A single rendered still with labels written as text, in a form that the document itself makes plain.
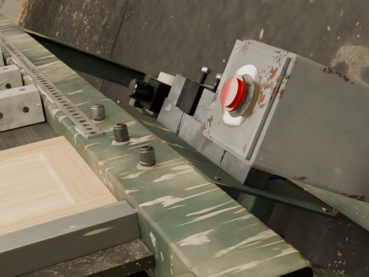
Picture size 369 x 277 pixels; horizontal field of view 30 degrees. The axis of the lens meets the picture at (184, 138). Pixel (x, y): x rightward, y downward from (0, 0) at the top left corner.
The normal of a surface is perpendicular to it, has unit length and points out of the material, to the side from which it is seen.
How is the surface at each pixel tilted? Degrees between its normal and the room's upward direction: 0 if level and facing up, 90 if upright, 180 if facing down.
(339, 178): 90
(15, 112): 90
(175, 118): 0
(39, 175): 59
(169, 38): 0
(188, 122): 0
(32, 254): 90
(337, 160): 90
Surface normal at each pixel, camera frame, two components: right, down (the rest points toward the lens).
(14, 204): -0.12, -0.93
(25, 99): 0.39, 0.28
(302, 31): -0.85, -0.27
